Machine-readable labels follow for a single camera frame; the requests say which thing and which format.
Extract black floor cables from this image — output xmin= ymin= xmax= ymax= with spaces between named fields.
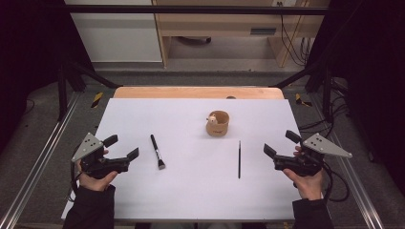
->
xmin=299 ymin=94 xmax=352 ymax=135

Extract grey drawer handle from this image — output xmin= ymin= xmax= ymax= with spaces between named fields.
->
xmin=249 ymin=28 xmax=277 ymax=36

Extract wooden table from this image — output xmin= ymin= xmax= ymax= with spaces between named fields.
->
xmin=113 ymin=86 xmax=285 ymax=100

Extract white cabinet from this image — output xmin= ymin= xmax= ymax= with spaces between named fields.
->
xmin=63 ymin=0 xmax=163 ymax=64

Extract wooden cup with animal figure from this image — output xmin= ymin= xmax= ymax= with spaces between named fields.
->
xmin=205 ymin=110 xmax=230 ymax=138

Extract thin black brush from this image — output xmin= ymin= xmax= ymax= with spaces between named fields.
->
xmin=237 ymin=140 xmax=242 ymax=179

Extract black horizontal frame bar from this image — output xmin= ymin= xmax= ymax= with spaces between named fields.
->
xmin=65 ymin=4 xmax=332 ymax=16

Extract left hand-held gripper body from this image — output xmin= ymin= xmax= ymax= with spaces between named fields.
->
xmin=71 ymin=132 xmax=131 ymax=179

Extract person's right hand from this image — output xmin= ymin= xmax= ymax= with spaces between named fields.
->
xmin=282 ymin=167 xmax=326 ymax=201

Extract black makeup brush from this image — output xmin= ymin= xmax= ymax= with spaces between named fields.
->
xmin=150 ymin=134 xmax=166 ymax=171

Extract aluminium floor rail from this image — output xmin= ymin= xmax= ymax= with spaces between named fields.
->
xmin=309 ymin=94 xmax=385 ymax=229
xmin=0 ymin=92 xmax=82 ymax=229

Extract black cables hanging at desk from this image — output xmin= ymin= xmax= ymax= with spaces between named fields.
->
xmin=276 ymin=1 xmax=314 ymax=67

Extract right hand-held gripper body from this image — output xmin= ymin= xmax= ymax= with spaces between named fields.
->
xmin=273 ymin=133 xmax=353 ymax=177

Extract right hand-held gripper black cable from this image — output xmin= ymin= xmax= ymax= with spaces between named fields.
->
xmin=321 ymin=161 xmax=351 ymax=203

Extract hand-held gripper black cable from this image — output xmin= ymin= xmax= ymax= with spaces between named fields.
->
xmin=321 ymin=161 xmax=351 ymax=203
xmin=69 ymin=144 xmax=84 ymax=203

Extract black frame stand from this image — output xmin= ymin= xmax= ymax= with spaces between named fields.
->
xmin=270 ymin=60 xmax=333 ymax=123
xmin=56 ymin=60 xmax=123 ymax=122

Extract white board table cover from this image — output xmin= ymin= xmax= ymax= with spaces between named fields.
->
xmin=60 ymin=97 xmax=305 ymax=221

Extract person's left hand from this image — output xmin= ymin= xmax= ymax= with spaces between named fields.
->
xmin=75 ymin=160 xmax=118 ymax=193

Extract black curtain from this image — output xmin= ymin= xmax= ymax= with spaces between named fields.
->
xmin=0 ymin=0 xmax=94 ymax=154
xmin=307 ymin=0 xmax=405 ymax=195

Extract left hand-held gripper black cable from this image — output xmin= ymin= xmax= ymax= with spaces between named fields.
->
xmin=69 ymin=144 xmax=84 ymax=203

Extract light wooden desk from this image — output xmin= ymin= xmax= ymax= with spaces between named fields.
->
xmin=152 ymin=0 xmax=330 ymax=69

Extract yellow black tape strip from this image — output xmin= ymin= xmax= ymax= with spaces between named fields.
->
xmin=294 ymin=93 xmax=313 ymax=108
xmin=91 ymin=92 xmax=104 ymax=109

